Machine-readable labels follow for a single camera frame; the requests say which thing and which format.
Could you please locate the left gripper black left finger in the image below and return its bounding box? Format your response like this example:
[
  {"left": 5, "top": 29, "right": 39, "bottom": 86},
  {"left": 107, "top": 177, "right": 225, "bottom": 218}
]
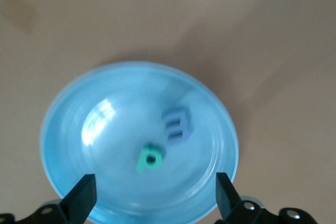
[{"left": 0, "top": 173, "right": 97, "bottom": 224}]

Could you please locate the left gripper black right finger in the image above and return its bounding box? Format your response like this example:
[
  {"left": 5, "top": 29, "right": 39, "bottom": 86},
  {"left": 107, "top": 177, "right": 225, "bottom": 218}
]
[{"left": 214, "top": 173, "right": 313, "bottom": 224}]

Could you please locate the green foam letter P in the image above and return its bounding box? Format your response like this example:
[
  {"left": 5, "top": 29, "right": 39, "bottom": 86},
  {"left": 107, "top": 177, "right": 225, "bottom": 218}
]
[{"left": 136, "top": 144, "right": 163, "bottom": 174}]

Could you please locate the blue foam letter E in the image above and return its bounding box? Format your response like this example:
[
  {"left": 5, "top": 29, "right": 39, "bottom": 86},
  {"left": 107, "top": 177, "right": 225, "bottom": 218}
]
[{"left": 162, "top": 107, "right": 193, "bottom": 146}]

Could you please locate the blue round plate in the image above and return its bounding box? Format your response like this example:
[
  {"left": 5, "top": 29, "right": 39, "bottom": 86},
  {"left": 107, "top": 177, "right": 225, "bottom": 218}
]
[{"left": 40, "top": 61, "right": 240, "bottom": 223}]

